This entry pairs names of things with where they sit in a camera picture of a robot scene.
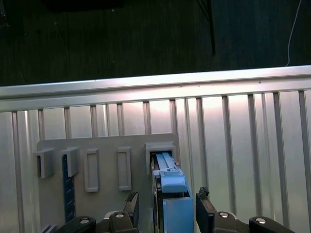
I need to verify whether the grey parts rack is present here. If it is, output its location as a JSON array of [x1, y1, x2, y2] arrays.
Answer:
[[33, 133, 180, 233]]

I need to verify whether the hard disk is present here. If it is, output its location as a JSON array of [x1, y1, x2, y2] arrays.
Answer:
[[150, 150, 195, 233]]

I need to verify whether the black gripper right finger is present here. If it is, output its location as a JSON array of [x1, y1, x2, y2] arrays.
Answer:
[[195, 186, 296, 233]]

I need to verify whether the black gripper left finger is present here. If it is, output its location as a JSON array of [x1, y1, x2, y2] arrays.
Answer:
[[57, 192, 140, 233]]

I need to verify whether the thin white cable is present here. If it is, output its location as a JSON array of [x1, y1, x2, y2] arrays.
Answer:
[[286, 0, 303, 67]]

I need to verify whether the dark blue RAM stick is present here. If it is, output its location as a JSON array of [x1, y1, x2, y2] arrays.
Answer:
[[62, 155, 76, 223]]

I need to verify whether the thin black pole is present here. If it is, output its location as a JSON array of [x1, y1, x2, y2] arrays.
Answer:
[[196, 0, 217, 54]]

